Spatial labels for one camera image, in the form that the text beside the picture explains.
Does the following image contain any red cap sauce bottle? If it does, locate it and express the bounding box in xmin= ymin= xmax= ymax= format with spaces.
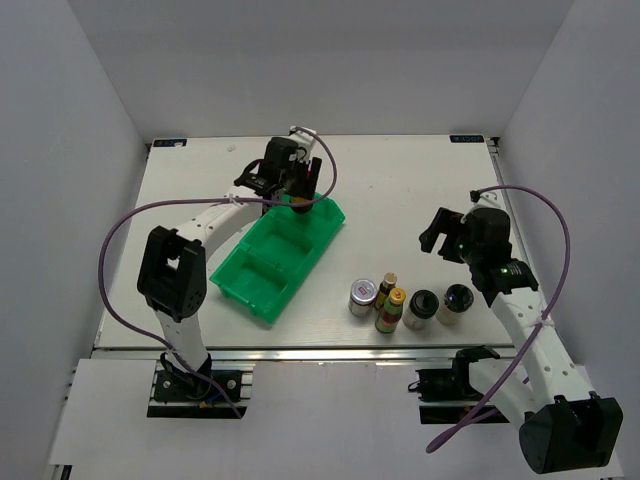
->
xmin=289 ymin=180 xmax=315 ymax=214

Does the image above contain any silver lid glass jar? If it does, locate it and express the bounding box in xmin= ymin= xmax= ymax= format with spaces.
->
xmin=348 ymin=278 xmax=378 ymax=317

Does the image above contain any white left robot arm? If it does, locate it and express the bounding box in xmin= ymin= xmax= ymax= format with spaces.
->
xmin=137 ymin=127 xmax=444 ymax=399

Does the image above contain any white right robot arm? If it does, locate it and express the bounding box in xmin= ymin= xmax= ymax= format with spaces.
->
xmin=420 ymin=206 xmax=623 ymax=474

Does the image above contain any black grinder white jar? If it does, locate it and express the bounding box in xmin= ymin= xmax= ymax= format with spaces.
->
xmin=436 ymin=284 xmax=474 ymax=326

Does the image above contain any black lid spice jar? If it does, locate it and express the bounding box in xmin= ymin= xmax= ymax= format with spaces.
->
xmin=402 ymin=289 xmax=439 ymax=331

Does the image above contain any yellow label brown bottle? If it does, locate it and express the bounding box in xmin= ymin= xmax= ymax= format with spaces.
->
xmin=374 ymin=272 xmax=397 ymax=309

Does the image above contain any blue label sticker right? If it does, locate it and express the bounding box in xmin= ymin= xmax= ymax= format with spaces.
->
xmin=449 ymin=134 xmax=485 ymax=143

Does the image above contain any blue label sticker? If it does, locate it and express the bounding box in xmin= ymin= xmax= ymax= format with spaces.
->
xmin=152 ymin=138 xmax=187 ymax=148
xmin=449 ymin=134 xmax=485 ymax=143

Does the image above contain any green label sauce bottle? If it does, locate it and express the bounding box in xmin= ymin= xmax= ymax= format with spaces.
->
xmin=375 ymin=287 xmax=406 ymax=334

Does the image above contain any green plastic divided bin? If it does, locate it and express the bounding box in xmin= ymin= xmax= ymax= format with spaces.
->
xmin=210 ymin=198 xmax=345 ymax=325

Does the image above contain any blue label sticker left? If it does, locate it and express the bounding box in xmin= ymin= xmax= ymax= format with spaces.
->
xmin=152 ymin=138 xmax=187 ymax=148

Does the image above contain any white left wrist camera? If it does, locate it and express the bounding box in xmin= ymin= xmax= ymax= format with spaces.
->
xmin=288 ymin=126 xmax=316 ymax=163

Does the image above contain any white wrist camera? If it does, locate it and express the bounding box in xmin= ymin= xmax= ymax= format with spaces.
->
xmin=470 ymin=190 xmax=502 ymax=210
xmin=288 ymin=126 xmax=316 ymax=163

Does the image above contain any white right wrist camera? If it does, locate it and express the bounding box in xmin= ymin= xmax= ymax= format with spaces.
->
xmin=470 ymin=190 xmax=502 ymax=210

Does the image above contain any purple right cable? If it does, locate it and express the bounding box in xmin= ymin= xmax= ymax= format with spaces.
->
xmin=425 ymin=184 xmax=571 ymax=455

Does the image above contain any purple cable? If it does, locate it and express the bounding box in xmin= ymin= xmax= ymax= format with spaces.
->
xmin=425 ymin=184 xmax=571 ymax=455
xmin=97 ymin=125 xmax=339 ymax=420

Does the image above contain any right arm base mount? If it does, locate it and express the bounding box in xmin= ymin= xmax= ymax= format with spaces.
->
xmin=407 ymin=368 xmax=482 ymax=425

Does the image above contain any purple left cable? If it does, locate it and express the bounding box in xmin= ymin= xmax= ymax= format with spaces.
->
xmin=97 ymin=125 xmax=339 ymax=420

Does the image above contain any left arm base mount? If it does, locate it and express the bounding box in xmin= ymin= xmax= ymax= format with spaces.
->
xmin=146 ymin=364 xmax=253 ymax=420

